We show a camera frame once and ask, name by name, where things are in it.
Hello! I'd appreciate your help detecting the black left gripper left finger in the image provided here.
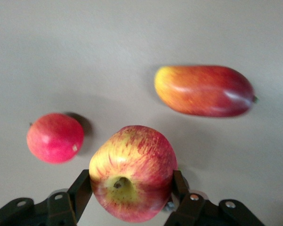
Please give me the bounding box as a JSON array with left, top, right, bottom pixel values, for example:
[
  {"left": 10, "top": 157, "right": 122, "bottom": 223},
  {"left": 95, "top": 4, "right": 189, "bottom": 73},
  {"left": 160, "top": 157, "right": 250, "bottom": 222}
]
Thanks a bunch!
[{"left": 0, "top": 169, "right": 93, "bottom": 226}]

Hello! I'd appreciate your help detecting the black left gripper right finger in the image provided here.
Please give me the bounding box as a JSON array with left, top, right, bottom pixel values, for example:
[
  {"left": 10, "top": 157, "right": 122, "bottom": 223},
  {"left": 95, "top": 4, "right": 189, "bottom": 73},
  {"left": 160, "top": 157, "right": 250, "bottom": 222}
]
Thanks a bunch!
[{"left": 165, "top": 169, "right": 266, "bottom": 226}]

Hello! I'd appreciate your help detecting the red yellow striped apple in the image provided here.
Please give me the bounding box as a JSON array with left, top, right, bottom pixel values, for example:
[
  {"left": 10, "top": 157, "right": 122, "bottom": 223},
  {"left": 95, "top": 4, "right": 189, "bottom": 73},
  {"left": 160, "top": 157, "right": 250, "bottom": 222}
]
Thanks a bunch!
[{"left": 89, "top": 125, "right": 179, "bottom": 223}]

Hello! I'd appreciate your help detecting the pink red round fruit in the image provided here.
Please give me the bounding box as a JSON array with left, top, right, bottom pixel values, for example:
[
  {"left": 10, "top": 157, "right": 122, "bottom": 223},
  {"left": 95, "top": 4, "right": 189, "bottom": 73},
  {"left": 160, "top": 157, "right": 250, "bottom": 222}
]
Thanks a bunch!
[{"left": 26, "top": 113, "right": 85, "bottom": 164}]

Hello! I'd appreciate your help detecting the red yellow mango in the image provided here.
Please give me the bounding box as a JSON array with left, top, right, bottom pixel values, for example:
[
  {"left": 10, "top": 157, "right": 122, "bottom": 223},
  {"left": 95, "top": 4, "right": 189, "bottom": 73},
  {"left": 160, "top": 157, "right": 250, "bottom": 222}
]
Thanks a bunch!
[{"left": 154, "top": 65, "right": 259, "bottom": 118}]

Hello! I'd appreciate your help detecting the brown table cover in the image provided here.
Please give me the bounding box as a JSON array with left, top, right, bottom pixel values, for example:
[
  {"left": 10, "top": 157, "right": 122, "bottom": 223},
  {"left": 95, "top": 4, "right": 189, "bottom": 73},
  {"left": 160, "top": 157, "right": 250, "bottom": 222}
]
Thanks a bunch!
[{"left": 0, "top": 0, "right": 283, "bottom": 226}]

